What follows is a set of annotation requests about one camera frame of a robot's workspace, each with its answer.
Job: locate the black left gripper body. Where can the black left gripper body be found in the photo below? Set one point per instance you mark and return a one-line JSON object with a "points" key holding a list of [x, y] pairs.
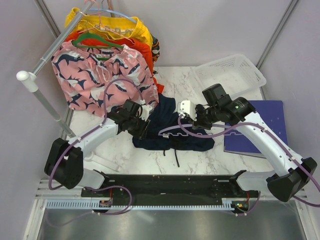
{"points": [[136, 123]]}

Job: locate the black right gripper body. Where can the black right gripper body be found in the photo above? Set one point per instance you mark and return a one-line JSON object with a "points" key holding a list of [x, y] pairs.
{"points": [[206, 117]]}

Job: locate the translucent lilac hanger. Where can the translucent lilac hanger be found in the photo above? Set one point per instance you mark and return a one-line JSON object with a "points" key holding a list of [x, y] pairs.
{"points": [[227, 132]]}

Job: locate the navy blue shorts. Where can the navy blue shorts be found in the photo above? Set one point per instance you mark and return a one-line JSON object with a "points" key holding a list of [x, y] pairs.
{"points": [[163, 116]]}

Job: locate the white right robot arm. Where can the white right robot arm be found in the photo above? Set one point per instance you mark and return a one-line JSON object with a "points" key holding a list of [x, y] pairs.
{"points": [[291, 172]]}

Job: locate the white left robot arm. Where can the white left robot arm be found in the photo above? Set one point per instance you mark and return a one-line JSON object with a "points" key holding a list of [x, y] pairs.
{"points": [[66, 160]]}

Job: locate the pink shark print shorts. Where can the pink shark print shorts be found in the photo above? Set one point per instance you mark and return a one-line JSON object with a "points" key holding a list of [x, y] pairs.
{"points": [[103, 86]]}

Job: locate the orange shorts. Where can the orange shorts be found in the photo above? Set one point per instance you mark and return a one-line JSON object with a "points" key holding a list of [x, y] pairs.
{"points": [[143, 48]]}

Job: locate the yellow shorts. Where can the yellow shorts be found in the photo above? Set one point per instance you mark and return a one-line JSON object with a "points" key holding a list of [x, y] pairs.
{"points": [[138, 31]]}

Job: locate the green hanger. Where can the green hanger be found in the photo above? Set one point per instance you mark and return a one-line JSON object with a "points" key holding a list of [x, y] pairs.
{"points": [[92, 47]]}

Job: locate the light blue hanger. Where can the light blue hanger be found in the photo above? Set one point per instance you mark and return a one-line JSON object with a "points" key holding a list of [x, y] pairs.
{"points": [[97, 11]]}

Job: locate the white plastic basket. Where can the white plastic basket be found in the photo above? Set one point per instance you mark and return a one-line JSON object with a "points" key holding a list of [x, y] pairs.
{"points": [[236, 73]]}

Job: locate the black orange patterned garment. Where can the black orange patterned garment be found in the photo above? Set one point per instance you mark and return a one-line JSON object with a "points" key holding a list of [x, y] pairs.
{"points": [[155, 49]]}

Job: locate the silver clothes rack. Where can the silver clothes rack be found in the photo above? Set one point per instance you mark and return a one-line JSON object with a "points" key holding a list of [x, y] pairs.
{"points": [[28, 78]]}

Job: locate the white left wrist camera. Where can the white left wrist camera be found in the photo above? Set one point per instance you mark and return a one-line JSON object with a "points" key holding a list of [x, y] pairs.
{"points": [[145, 110]]}

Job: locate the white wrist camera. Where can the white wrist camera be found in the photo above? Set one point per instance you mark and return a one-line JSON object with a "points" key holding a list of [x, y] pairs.
{"points": [[187, 108], [145, 110]]}

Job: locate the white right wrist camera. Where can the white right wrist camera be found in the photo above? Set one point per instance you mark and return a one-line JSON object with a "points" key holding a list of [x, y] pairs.
{"points": [[187, 108]]}

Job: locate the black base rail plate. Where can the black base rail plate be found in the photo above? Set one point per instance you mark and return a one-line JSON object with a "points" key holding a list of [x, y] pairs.
{"points": [[170, 189]]}

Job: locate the light blue cable duct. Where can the light blue cable duct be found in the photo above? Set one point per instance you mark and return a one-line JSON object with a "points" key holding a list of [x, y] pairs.
{"points": [[87, 204]]}

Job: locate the pink wire hanger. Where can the pink wire hanger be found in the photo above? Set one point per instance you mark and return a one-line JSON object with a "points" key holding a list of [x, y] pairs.
{"points": [[117, 31]]}

